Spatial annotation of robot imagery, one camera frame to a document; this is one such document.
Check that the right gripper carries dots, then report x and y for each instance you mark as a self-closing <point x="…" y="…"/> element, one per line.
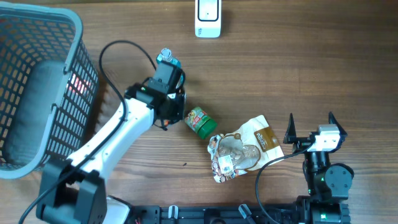
<point x="301" y="142"/>

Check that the blue mouthwash bottle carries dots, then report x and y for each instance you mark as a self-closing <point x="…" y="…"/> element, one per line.
<point x="168" y="57"/>

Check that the green lidded jar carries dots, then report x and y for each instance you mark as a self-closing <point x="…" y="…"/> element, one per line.
<point x="200" y="122"/>

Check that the beige snack bag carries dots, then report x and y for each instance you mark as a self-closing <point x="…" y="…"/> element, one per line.
<point x="245" y="150"/>

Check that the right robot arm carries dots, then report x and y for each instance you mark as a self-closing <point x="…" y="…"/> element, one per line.
<point x="328" y="184"/>

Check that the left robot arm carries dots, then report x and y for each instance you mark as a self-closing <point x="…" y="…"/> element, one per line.
<point x="74" y="190"/>

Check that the white barcode scanner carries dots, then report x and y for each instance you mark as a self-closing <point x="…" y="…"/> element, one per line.
<point x="208" y="18"/>

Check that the grey plastic shopping basket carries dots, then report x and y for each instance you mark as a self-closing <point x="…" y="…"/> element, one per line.
<point x="48" y="86"/>

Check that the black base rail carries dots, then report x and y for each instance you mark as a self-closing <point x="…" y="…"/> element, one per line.
<point x="214" y="214"/>

